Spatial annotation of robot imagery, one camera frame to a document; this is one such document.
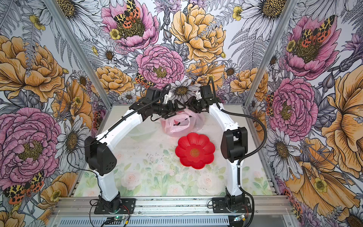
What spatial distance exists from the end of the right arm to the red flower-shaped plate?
0.71ft

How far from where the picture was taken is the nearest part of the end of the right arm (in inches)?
28.1

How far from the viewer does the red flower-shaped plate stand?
906 mm
